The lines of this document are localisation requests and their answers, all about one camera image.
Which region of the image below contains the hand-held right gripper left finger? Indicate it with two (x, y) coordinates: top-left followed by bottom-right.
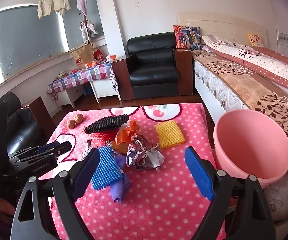
(10, 148), (100, 240)

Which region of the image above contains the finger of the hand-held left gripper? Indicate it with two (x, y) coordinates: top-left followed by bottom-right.
(9, 142), (60, 159)
(16, 141), (72, 165)

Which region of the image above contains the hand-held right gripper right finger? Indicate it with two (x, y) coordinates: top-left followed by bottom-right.
(185, 147), (276, 240)

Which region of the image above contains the blue foam net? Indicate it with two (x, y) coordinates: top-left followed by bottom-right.
(91, 146), (123, 190)

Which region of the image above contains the silver foil wrapper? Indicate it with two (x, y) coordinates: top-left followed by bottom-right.
(82, 140), (95, 159)

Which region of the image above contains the purple cloth scrap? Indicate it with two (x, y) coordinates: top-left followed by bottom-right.
(110, 155), (130, 204)

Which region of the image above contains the red foam net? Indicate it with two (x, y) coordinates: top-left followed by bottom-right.
(86, 130), (120, 148)

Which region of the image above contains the pink plastic basin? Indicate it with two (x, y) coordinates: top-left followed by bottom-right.
(213, 109), (288, 189)

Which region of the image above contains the paper ball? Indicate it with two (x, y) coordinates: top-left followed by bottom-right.
(126, 135), (165, 170)

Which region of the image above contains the orange plastic bag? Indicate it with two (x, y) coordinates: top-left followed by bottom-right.
(115, 120), (142, 153)

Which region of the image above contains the black leather sofa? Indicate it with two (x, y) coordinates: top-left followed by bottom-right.
(0, 92), (44, 155)

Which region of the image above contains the wooden side cabinet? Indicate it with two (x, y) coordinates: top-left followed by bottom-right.
(173, 49), (194, 97)
(21, 96), (57, 133)
(111, 54), (135, 102)

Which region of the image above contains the pink polka-dot blanket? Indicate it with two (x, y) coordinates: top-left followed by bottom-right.
(39, 102), (228, 240)

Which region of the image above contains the white table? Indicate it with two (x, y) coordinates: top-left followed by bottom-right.
(56, 80), (121, 108)

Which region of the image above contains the checked tablecloth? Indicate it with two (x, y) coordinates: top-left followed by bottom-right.
(47, 62), (117, 98)

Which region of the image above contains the cream patterned cloth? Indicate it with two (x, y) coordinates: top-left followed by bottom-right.
(263, 172), (288, 222)

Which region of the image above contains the white quilted mattress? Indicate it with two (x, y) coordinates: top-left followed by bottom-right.
(193, 60), (249, 112)

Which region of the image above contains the brown paper bag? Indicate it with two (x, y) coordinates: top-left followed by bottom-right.
(70, 45), (95, 69)

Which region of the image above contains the brown leaf-print bedspread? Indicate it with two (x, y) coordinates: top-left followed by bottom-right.
(193, 49), (288, 200)

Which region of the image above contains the red shopping bag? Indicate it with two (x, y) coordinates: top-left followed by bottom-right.
(92, 49), (107, 63)

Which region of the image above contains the grey window blind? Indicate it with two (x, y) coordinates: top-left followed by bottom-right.
(0, 4), (68, 80)
(62, 0), (105, 51)

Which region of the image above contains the black leather armchair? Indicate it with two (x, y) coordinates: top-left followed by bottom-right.
(126, 32), (180, 100)

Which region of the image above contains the white hanging garment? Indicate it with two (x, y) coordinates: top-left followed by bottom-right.
(80, 21), (98, 43)

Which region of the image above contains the white and pink quilt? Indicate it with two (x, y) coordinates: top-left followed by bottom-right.
(201, 35), (288, 97)

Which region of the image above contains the wooden coat rack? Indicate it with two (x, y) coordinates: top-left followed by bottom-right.
(77, 0), (98, 53)

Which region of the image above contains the colourful printed cushion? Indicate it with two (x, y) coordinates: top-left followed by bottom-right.
(173, 25), (201, 51)

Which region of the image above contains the yellow printed pillow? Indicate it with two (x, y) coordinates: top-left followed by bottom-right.
(246, 33), (265, 47)

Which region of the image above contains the cream knitted cardigan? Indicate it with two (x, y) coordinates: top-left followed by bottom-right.
(37, 0), (71, 19)

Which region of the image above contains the pink hanging garment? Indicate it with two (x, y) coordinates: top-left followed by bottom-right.
(77, 0), (89, 18)

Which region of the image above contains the cream bed headboard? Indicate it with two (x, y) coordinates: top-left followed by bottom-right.
(178, 12), (268, 48)

